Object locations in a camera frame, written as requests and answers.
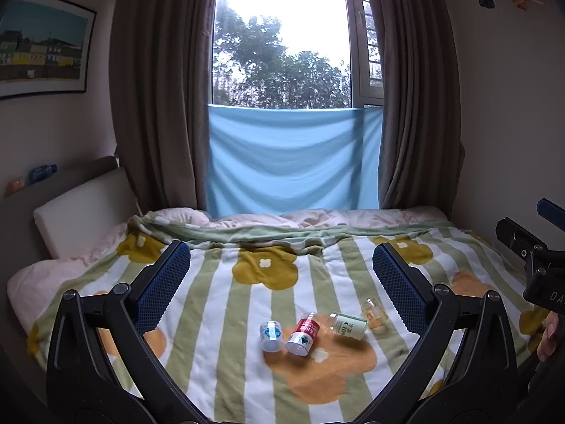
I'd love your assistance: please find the window frame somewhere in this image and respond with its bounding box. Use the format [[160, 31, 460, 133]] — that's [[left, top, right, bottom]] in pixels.
[[342, 0, 384, 108]]

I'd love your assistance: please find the small white blue-label bottle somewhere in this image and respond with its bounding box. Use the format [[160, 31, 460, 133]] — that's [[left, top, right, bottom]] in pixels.
[[259, 320, 285, 354]]

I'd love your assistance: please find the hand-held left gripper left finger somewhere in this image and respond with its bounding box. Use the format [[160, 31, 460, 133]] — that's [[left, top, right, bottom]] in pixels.
[[46, 239, 208, 424]]

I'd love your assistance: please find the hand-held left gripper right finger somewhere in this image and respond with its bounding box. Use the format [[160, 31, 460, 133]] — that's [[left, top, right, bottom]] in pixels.
[[353, 242, 520, 424]]

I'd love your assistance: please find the small clear glass cup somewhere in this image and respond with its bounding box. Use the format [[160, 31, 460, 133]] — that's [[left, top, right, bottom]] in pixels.
[[361, 299, 388, 330]]

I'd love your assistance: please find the small red-label bottle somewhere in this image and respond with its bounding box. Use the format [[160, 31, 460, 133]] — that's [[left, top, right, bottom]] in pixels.
[[285, 312, 320, 358]]

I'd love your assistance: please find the flowered striped blanket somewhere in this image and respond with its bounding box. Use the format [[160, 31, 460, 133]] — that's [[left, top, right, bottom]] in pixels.
[[27, 212, 550, 417]]

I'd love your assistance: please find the white headboard cushion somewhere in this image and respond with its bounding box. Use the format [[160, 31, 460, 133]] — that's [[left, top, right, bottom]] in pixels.
[[33, 167, 138, 259]]

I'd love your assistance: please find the pink quilt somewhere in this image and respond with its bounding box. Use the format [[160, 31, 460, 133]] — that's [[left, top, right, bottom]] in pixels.
[[128, 206, 448, 229]]

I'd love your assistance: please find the small green-label bottle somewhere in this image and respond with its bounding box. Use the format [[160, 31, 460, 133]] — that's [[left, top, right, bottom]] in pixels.
[[327, 312, 368, 342]]

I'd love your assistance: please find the person's right hand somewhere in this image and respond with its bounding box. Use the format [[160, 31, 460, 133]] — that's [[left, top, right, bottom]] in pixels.
[[537, 310, 560, 361]]

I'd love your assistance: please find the pink pillow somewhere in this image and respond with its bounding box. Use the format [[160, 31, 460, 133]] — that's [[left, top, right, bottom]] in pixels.
[[6, 223, 133, 333]]

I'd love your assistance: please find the grey bed headboard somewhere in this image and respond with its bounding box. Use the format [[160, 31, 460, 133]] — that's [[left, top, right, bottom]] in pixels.
[[0, 155, 129, 270]]

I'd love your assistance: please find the framed houses picture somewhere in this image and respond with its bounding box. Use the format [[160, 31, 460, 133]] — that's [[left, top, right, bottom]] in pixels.
[[0, 0, 98, 100]]

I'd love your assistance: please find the blue plastic bottle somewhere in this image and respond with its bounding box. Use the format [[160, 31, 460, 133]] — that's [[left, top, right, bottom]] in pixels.
[[29, 164, 58, 183]]

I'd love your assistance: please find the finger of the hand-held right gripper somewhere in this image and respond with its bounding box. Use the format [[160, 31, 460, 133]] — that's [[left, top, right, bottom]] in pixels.
[[537, 198, 565, 232], [495, 217, 549, 270]]

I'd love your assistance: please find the brown curtain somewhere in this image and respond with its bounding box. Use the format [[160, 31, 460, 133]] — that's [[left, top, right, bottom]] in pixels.
[[375, 0, 466, 209], [109, 0, 220, 218]]

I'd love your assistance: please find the light blue cloth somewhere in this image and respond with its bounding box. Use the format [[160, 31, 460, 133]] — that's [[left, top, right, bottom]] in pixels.
[[205, 104, 384, 217]]

